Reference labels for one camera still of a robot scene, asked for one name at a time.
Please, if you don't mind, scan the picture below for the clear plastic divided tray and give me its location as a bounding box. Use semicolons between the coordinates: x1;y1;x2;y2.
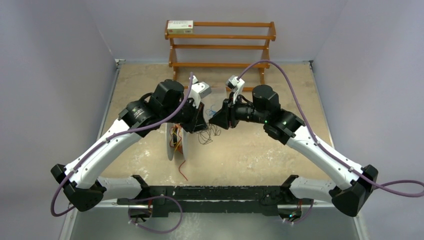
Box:
202;86;228;120

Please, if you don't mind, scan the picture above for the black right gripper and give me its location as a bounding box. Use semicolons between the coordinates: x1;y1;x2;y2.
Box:
209;93;268;131

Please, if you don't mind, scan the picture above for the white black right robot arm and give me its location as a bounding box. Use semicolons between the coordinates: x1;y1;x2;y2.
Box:
209;85;378;217

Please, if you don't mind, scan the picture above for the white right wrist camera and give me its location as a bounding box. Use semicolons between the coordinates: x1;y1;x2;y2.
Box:
225;75;245;105

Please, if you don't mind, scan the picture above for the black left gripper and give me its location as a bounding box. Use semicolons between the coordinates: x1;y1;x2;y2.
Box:
162;96;209;134

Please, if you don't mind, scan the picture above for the white plastic cable spool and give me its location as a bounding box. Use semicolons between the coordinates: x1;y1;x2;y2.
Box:
165;123;189;161

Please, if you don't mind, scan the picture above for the white cardboard box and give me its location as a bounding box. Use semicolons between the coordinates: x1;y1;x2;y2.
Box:
166;20;194;35

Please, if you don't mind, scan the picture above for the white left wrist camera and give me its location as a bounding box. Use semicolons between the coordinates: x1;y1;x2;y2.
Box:
188;75;212;109

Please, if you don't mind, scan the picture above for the orange wooden shelf rack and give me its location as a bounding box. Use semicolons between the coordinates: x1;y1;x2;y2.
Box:
164;20;277;85

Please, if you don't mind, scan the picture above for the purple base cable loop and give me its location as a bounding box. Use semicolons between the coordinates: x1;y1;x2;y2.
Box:
127;195;185;235

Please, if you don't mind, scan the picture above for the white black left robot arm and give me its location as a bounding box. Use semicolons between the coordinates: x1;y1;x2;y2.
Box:
50;79;212;212

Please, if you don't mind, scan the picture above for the yellow wire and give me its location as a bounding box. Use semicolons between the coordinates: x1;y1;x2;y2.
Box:
170;127;183;153

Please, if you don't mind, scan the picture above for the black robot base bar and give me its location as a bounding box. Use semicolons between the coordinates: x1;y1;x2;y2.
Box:
127;175;309;219

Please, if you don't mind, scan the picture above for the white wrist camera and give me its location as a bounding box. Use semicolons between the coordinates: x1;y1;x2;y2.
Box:
188;75;212;109
225;75;245;105

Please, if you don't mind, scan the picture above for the black wire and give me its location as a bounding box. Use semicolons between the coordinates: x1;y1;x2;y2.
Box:
197;124;222;146

